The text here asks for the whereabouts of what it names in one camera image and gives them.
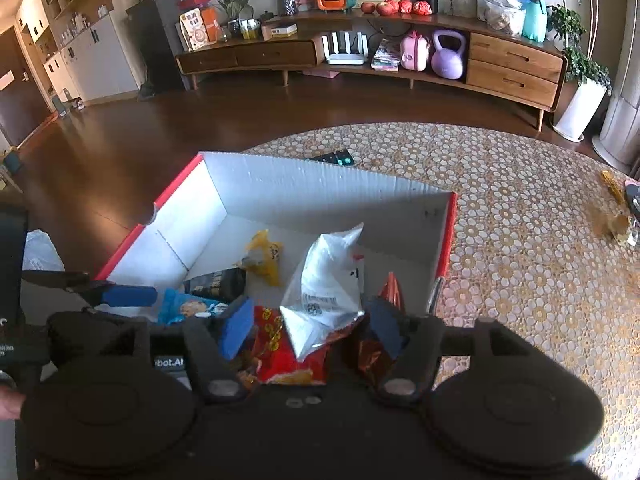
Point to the person's left hand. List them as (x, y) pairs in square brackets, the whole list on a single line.
[(10, 405)]

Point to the silver snack packet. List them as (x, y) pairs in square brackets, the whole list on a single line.
[(320, 280)]

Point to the white wall cupboard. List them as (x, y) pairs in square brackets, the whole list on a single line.
[(85, 45)]

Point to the green plant dark pot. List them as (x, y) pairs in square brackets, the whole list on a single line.
[(234, 22)]

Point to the small gold packet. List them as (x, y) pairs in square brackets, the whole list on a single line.
[(614, 187)]

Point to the pink small case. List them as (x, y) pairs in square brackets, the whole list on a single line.
[(415, 52)]

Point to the white standing air conditioner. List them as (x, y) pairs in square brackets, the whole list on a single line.
[(622, 110)]

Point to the stack of magazines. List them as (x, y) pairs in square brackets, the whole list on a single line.
[(386, 57)]

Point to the potted plant white pot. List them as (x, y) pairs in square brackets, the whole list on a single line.
[(580, 107)]

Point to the purple kettlebell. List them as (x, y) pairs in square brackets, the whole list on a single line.
[(447, 62)]

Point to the large red snack bag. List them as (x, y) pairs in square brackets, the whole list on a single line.
[(280, 355)]

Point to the small yellow bottles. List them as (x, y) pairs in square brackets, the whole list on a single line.
[(250, 30)]

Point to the red apple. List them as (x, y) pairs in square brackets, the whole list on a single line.
[(385, 8), (368, 8)]

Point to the dark tall cabinet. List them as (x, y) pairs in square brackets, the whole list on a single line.
[(155, 35)]

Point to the brown door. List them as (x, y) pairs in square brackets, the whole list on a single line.
[(22, 90)]

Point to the black snack packet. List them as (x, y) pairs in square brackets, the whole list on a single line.
[(220, 282)]

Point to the dark red snack packet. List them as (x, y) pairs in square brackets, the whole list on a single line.
[(390, 287)]

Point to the printed snack box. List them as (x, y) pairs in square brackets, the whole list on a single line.
[(194, 30)]

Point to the blue snack packet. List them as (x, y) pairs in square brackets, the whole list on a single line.
[(185, 307)]

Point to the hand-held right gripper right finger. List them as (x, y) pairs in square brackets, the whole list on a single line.
[(387, 330)]

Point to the white router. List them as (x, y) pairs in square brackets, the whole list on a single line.
[(345, 57)]

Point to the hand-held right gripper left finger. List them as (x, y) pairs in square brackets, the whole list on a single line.
[(237, 327)]

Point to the clear plastic bag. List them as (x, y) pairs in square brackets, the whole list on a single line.
[(502, 12)]

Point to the white plastic bag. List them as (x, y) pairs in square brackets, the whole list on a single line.
[(42, 252)]

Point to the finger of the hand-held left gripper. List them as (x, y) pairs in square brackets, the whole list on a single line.
[(130, 296)]

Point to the flat white box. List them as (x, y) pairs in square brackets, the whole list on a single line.
[(280, 31)]

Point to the wooden TV cabinet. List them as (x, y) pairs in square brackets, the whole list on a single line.
[(510, 55)]

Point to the red cardboard box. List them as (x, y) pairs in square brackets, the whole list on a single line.
[(300, 195)]

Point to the yellow snack packet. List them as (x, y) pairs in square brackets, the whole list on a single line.
[(267, 260)]

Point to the teal spray bottle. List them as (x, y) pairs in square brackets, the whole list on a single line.
[(535, 17)]

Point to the black remote control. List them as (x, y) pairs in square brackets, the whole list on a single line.
[(332, 157)]

